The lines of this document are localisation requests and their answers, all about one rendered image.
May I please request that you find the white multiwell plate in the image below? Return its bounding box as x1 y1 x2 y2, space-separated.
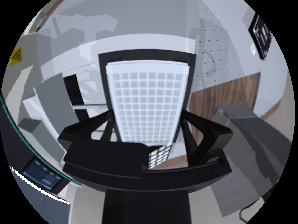
106 60 189 146

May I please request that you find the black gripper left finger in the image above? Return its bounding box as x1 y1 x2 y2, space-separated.
61 109 115 141

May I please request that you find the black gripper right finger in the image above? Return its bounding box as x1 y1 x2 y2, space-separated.
180 109 234 167

